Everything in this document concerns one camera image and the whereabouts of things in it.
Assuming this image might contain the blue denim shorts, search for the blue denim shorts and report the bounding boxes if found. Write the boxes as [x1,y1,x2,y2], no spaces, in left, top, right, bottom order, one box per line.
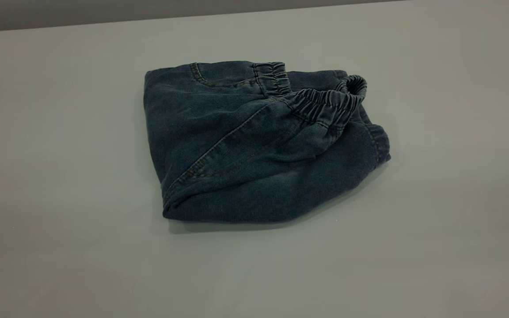
[143,61,391,223]

